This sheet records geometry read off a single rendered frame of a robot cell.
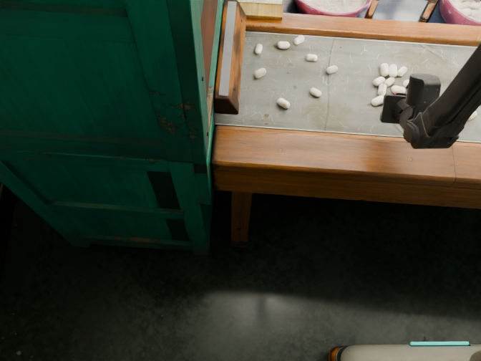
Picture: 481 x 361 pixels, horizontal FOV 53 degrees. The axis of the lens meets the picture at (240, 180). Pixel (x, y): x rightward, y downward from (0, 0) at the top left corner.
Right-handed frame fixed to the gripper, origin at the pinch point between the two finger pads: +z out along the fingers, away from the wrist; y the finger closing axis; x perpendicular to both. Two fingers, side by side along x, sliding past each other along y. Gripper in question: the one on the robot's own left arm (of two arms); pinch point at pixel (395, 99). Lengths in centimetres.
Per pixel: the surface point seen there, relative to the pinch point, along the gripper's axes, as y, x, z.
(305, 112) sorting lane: 20.8, 6.0, 4.0
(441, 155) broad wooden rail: -12.0, 11.4, -5.8
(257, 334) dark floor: 27, 94, 17
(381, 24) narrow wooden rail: 1.0, -14.3, 23.3
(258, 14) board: 34.7, -14.8, 22.1
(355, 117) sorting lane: 8.1, 6.3, 3.7
